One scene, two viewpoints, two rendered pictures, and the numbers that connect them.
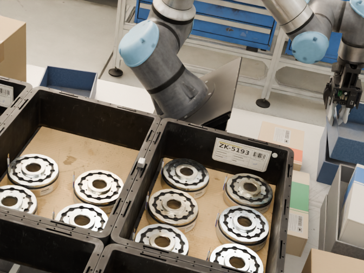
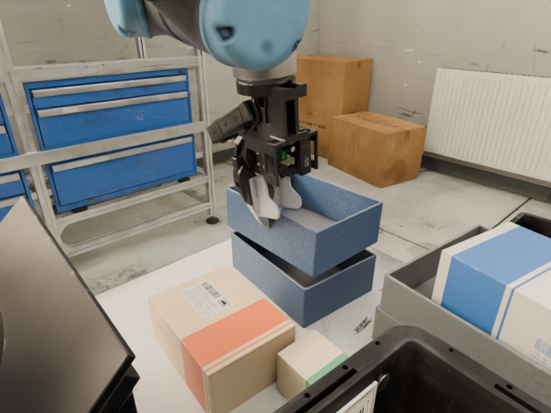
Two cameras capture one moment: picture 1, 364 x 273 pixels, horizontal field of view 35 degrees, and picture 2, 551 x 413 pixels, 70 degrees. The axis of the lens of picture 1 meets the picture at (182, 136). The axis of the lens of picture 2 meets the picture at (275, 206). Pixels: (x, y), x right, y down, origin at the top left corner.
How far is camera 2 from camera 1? 1.11 m
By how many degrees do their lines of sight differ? 39
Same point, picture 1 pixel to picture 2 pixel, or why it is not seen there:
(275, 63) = (54, 228)
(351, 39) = not seen: hidden behind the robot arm
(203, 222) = not seen: outside the picture
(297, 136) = (228, 281)
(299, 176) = (313, 349)
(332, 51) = (107, 185)
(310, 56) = (280, 31)
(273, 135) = (194, 309)
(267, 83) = not seen: hidden behind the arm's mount
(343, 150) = (327, 251)
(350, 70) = (291, 93)
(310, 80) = (96, 229)
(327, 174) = (316, 305)
